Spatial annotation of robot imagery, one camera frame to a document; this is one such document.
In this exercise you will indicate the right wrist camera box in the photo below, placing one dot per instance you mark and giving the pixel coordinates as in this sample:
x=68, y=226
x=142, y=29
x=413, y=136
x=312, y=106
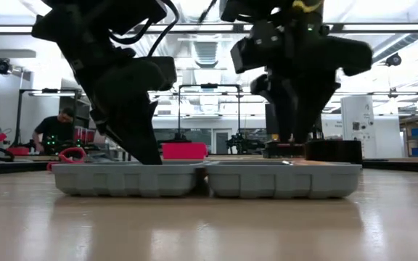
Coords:
x=252, y=54

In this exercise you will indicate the background robot green lights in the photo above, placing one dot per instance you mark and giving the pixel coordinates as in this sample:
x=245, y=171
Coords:
x=53, y=145

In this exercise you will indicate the black aluminium rig frame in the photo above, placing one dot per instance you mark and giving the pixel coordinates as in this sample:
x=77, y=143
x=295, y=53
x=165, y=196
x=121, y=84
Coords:
x=13, y=168

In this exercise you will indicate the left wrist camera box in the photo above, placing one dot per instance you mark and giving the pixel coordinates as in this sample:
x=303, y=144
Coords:
x=158, y=72

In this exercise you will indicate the black ceiling camera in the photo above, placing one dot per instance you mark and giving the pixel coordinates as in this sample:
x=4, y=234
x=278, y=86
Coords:
x=3, y=67
x=394, y=59

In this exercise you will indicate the person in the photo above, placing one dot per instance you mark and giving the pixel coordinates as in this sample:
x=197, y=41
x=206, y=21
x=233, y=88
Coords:
x=54, y=127

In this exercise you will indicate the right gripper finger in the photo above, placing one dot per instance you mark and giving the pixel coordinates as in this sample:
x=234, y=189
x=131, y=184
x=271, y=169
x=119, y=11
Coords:
x=312, y=112
x=285, y=116

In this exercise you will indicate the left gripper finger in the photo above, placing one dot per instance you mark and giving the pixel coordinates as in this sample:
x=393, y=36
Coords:
x=136, y=134

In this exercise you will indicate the black duct tape roll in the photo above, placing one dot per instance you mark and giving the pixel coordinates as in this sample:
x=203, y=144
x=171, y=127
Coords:
x=334, y=150

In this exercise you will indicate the red plastic bin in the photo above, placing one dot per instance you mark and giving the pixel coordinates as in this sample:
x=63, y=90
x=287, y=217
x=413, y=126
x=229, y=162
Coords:
x=185, y=151

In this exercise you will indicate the black background robot arm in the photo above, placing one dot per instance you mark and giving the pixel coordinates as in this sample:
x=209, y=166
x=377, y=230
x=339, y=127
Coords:
x=245, y=144

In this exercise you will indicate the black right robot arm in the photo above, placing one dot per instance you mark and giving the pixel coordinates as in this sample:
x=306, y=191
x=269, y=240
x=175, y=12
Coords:
x=252, y=9

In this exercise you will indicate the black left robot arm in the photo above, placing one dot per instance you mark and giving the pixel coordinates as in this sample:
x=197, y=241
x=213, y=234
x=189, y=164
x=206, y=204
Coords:
x=122, y=14

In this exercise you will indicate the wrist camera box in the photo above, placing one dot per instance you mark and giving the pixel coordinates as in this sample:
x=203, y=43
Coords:
x=158, y=72
x=252, y=54

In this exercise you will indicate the white pillar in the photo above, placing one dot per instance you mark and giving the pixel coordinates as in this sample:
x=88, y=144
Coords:
x=357, y=123

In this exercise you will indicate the black work glove red cuff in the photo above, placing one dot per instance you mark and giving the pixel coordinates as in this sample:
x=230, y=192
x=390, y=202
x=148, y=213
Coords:
x=62, y=156

